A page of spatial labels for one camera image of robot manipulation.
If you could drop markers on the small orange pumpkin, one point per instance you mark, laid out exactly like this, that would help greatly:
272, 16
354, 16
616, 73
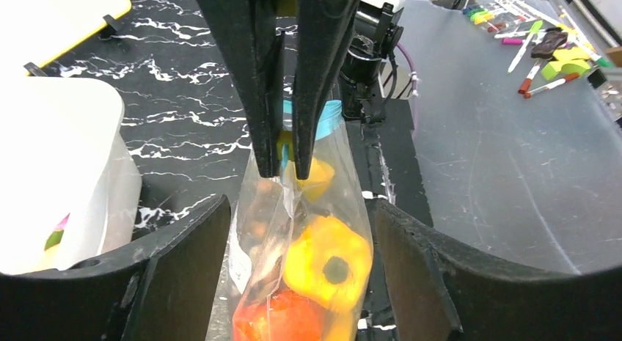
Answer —
286, 316

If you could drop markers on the small whiteboard wooden frame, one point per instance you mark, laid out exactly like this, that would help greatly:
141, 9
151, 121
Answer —
40, 31

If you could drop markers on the yellow banana bunch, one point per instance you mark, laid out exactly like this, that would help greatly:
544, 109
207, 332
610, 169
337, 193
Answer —
340, 327

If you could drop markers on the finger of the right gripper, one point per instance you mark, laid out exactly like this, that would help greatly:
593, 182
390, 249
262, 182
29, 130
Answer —
324, 35
245, 33

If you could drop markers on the yellow green foam block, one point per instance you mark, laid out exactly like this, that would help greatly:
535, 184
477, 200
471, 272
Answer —
554, 68

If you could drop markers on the yellow bell pepper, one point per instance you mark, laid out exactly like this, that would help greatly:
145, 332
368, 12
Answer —
329, 263

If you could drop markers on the clear zip top bag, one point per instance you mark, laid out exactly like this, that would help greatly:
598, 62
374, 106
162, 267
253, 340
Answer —
271, 213

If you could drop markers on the white plastic bin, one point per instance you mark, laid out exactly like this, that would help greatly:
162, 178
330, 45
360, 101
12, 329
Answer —
62, 153

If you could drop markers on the green highlighter marker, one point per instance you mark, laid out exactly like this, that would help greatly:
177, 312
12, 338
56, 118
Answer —
522, 50

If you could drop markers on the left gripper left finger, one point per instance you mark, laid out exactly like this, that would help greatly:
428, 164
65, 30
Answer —
158, 287

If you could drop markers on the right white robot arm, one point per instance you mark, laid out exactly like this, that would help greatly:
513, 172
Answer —
375, 35

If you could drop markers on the purple toy eggplant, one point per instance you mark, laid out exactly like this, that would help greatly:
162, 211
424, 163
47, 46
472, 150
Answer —
56, 236

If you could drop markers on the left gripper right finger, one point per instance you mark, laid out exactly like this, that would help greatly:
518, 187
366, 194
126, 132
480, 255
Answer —
443, 289

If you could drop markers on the red capped marker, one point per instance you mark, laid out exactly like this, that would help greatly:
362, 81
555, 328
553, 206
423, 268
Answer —
551, 85

